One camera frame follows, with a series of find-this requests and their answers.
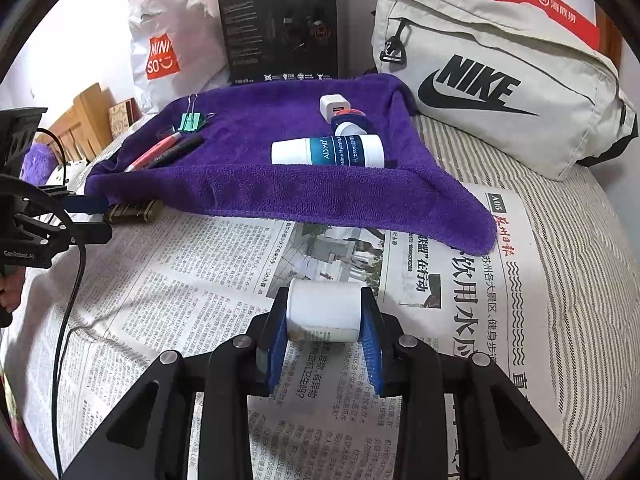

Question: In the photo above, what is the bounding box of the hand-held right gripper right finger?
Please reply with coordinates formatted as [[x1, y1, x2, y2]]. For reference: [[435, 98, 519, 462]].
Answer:
[[357, 290, 586, 480]]

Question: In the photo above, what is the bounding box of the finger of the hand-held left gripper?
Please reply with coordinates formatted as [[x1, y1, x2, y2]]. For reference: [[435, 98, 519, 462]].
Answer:
[[47, 186, 109, 214], [30, 220, 113, 248]]

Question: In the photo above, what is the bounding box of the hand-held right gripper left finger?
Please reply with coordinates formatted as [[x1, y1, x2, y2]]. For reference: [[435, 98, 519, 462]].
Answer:
[[62, 292, 291, 480]]

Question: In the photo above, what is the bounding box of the brass padlock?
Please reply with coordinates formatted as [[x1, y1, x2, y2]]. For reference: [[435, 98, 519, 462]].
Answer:
[[102, 199, 165, 225]]

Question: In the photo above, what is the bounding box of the plain white jar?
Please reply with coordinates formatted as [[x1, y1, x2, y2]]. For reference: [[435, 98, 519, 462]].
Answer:
[[286, 279, 367, 343]]

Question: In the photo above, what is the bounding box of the red pen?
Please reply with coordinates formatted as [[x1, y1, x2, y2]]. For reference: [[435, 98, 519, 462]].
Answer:
[[122, 132, 182, 173]]

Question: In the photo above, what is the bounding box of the black pen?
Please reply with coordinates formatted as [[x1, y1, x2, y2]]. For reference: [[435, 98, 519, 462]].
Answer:
[[147, 133, 206, 169]]

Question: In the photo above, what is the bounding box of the white bottle with blue label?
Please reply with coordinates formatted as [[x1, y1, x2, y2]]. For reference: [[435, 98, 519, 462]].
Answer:
[[271, 134, 386, 168]]

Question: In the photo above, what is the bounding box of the person's left hand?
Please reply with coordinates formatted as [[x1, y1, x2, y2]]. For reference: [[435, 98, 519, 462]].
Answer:
[[0, 267, 22, 313]]

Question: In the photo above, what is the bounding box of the purple fabric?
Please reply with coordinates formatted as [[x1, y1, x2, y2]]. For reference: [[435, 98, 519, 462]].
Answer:
[[22, 142, 53, 186]]

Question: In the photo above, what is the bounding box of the wooden furniture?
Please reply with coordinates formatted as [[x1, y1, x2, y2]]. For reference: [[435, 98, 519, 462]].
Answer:
[[35, 82, 138, 171]]

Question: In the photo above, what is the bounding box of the small patterned box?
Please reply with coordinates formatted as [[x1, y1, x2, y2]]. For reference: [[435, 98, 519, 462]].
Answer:
[[107, 99, 137, 136]]

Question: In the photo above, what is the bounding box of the newspaper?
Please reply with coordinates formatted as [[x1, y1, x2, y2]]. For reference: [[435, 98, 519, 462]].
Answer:
[[10, 182, 546, 480]]

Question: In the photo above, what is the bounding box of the green binder clip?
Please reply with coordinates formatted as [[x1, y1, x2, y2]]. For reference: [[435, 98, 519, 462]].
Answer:
[[177, 94, 217, 134]]

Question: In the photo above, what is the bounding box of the purple towel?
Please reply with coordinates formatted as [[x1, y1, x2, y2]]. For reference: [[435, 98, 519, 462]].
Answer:
[[84, 72, 497, 256]]

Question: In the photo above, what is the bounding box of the white plastic shopping bag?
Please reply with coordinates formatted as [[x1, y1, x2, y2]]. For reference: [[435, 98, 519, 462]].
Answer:
[[127, 0, 233, 113]]

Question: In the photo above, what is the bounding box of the striped bed sheet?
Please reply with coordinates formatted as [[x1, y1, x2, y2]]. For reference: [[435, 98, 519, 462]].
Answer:
[[415, 110, 638, 441]]

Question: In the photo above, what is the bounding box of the white charger plug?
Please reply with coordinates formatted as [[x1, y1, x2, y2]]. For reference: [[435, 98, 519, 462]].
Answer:
[[320, 95, 349, 123]]

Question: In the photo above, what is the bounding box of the black product box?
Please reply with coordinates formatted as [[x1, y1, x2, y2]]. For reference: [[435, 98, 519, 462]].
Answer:
[[216, 0, 352, 86]]

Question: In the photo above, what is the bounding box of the beige waist bag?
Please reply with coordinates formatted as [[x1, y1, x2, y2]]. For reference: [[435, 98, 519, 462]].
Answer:
[[372, 0, 640, 181]]

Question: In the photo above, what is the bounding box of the red paper bag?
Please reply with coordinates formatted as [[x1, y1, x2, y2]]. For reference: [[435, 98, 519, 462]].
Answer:
[[481, 0, 601, 51]]

